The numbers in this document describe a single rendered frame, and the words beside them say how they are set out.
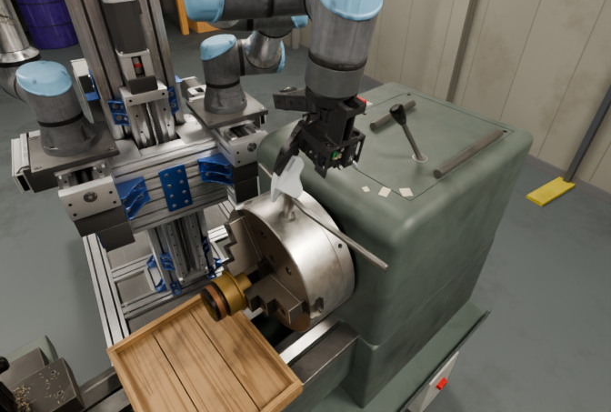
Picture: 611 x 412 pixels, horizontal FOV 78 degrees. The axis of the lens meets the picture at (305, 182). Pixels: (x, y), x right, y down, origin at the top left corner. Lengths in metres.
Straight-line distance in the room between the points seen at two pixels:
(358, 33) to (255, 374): 0.76
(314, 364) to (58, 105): 0.94
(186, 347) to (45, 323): 1.52
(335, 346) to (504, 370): 1.27
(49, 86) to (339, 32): 0.91
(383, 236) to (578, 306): 1.93
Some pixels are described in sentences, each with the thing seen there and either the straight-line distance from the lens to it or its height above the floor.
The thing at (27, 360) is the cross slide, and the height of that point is 0.97.
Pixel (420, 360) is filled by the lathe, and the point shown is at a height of 0.54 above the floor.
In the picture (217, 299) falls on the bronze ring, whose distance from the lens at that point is 0.81.
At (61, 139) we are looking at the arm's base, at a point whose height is 1.21.
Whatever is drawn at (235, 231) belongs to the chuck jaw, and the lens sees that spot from 0.82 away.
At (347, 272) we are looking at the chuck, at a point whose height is 1.13.
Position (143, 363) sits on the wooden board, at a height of 0.88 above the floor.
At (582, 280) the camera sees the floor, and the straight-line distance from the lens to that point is 2.75.
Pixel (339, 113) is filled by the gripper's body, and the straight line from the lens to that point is 0.50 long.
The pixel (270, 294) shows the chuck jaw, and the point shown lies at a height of 1.11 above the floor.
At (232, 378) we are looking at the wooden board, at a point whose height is 0.88.
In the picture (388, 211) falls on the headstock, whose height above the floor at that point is 1.25.
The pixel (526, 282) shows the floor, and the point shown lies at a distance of 2.57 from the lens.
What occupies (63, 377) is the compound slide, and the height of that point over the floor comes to 1.02.
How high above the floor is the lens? 1.75
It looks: 37 degrees down
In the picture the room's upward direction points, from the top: straight up
